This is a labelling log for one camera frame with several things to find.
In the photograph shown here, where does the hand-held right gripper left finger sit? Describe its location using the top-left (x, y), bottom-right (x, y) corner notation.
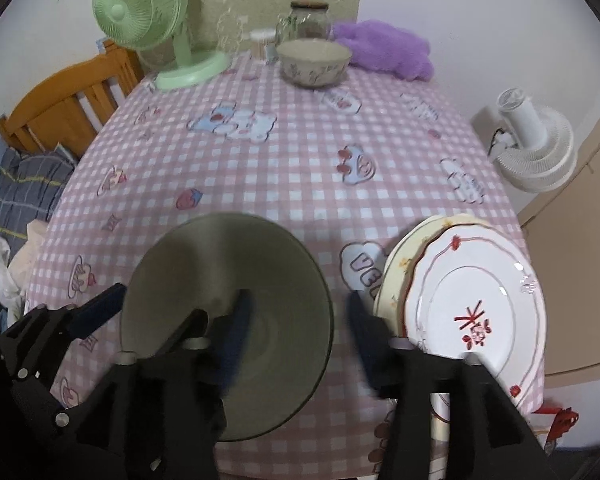
top-left (75, 290), bottom-right (256, 480)

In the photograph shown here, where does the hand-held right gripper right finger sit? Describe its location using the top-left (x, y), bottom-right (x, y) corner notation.
top-left (347, 290), bottom-right (551, 480)

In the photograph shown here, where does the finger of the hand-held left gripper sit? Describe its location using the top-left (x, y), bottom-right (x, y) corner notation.
top-left (66, 282), bottom-right (128, 337)

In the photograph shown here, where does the cream floral bowl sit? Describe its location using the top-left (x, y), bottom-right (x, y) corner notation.
top-left (276, 38), bottom-right (352, 90)
top-left (120, 212), bottom-right (335, 443)

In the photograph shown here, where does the cream yellow-flower plate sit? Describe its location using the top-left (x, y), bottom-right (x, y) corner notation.
top-left (372, 214), bottom-right (496, 441)

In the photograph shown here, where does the white red-flower scalloped plate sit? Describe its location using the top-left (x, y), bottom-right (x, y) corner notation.
top-left (402, 225), bottom-right (547, 408)

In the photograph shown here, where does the pile of clothes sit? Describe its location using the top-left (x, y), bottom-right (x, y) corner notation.
top-left (0, 220), bottom-right (46, 331)

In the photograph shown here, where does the grey plaid blanket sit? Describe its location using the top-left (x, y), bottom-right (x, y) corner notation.
top-left (0, 147), bottom-right (76, 236)

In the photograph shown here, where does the pink checkered tablecloth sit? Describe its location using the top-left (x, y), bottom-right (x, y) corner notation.
top-left (25, 50), bottom-right (546, 480)

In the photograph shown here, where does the red bag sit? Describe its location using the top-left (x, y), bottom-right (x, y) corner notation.
top-left (530, 402), bottom-right (580, 456)

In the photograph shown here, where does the white fan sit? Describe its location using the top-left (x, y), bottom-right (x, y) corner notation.
top-left (472, 87), bottom-right (578, 193)

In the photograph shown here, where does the white cotton swab container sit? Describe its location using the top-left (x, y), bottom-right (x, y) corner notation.
top-left (250, 29), bottom-right (278, 63)

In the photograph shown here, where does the purple plush toy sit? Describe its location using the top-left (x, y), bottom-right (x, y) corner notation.
top-left (332, 19), bottom-right (435, 82)

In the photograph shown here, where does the green table fan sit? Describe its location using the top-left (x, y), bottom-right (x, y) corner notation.
top-left (92, 0), bottom-right (231, 91)

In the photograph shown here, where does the clear glass mug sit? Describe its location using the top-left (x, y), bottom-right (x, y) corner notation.
top-left (276, 16), bottom-right (299, 46)

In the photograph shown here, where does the glass jar with brown lid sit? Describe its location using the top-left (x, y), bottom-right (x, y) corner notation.
top-left (289, 1), bottom-right (331, 42)

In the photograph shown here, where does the black fan cable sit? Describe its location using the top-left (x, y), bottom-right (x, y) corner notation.
top-left (489, 130), bottom-right (511, 159)

